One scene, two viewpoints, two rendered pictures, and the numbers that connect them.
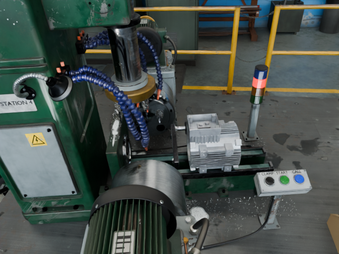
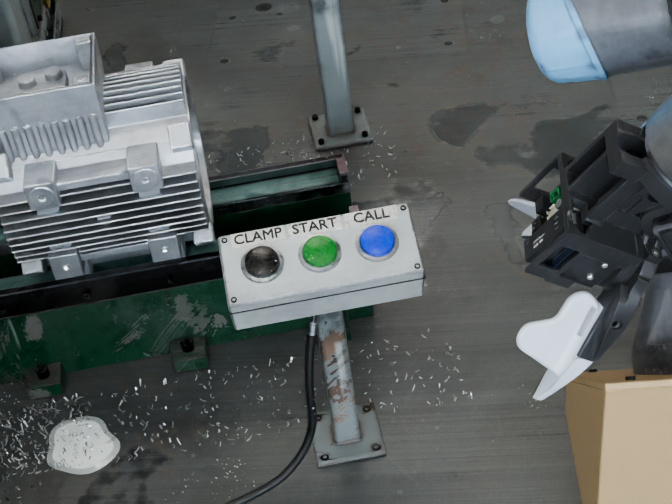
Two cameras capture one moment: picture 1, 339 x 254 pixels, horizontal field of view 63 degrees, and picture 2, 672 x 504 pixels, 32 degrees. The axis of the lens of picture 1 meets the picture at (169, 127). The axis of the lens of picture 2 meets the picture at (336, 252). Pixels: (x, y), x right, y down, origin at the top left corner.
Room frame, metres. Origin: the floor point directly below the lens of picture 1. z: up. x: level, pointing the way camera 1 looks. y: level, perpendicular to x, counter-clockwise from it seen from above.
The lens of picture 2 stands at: (-0.14, -0.35, 1.71)
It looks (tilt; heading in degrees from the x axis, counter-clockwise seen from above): 41 degrees down; 357
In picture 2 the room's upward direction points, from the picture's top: 8 degrees counter-clockwise
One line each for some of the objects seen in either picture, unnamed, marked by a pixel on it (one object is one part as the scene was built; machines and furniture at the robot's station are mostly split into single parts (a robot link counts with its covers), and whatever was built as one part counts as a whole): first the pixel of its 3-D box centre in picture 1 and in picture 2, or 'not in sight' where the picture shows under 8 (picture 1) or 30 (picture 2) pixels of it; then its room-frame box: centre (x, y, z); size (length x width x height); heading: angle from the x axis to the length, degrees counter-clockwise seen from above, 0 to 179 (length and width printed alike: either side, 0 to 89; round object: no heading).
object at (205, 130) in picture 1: (203, 128); (42, 98); (0.87, -0.13, 1.11); 0.12 x 0.11 x 0.07; 91
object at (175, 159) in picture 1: (174, 143); not in sight; (0.90, -0.02, 1.01); 0.26 x 0.04 x 0.03; 1
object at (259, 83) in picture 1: (259, 81); not in sight; (1.17, -0.45, 1.14); 0.06 x 0.06 x 0.04
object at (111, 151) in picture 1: (114, 160); not in sight; (0.86, 0.25, 0.97); 0.30 x 0.11 x 0.34; 1
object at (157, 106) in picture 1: (149, 103); not in sight; (1.20, 0.09, 1.04); 0.41 x 0.25 x 0.25; 1
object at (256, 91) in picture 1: (258, 89); not in sight; (1.17, -0.45, 1.10); 0.06 x 0.06 x 0.04
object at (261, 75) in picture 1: (261, 72); not in sight; (1.17, -0.45, 1.19); 0.06 x 0.06 x 0.04
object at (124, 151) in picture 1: (127, 151); not in sight; (0.87, 0.18, 1.02); 0.15 x 0.02 x 0.15; 1
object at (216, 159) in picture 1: (212, 145); (105, 167); (0.87, -0.17, 1.02); 0.20 x 0.19 x 0.19; 91
